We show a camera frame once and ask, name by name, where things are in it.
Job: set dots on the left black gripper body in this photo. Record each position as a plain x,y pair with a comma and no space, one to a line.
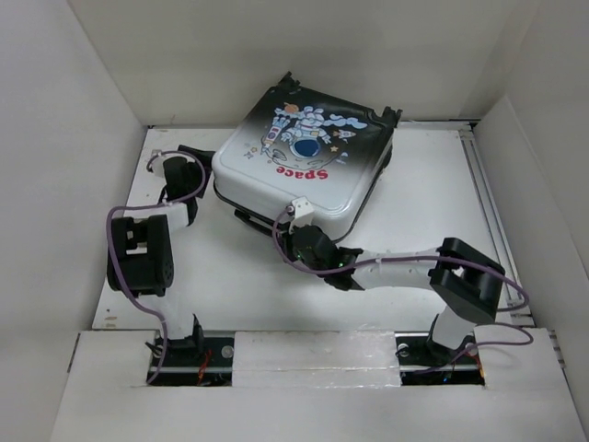
207,164

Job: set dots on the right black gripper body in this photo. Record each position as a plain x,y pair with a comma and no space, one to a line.
292,252

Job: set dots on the black space-print suitcase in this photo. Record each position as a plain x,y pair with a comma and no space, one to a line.
299,142

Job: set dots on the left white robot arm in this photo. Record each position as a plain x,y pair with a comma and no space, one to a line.
140,256

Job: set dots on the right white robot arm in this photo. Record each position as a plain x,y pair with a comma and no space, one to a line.
469,282

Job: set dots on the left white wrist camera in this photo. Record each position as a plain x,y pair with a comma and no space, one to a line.
155,164

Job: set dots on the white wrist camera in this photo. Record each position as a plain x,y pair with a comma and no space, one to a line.
155,164
301,212

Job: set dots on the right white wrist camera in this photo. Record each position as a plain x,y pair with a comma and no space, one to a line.
301,212

